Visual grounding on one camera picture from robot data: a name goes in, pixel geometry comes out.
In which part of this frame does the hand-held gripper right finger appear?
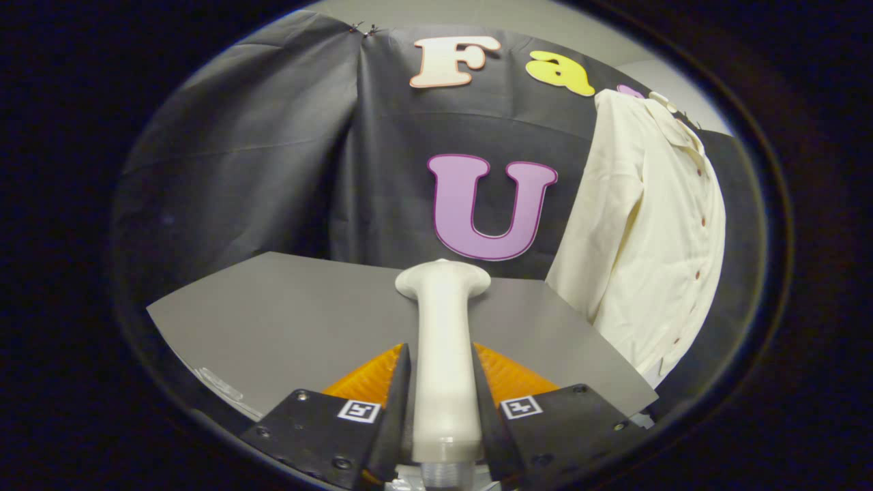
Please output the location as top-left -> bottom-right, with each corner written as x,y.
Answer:
471,341 -> 649,490

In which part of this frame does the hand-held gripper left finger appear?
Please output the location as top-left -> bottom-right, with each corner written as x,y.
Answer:
239,343 -> 413,490

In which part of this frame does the cream button-up shirt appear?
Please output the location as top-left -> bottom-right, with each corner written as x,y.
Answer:
546,89 -> 727,389

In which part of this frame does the grey-topped white cabinet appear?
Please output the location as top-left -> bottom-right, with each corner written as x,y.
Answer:
147,251 -> 659,437

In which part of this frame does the clear plastic sheet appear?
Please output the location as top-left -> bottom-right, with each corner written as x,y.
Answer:
193,366 -> 263,421

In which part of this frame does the black backdrop cloth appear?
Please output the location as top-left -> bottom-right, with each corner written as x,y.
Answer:
113,10 -> 765,423

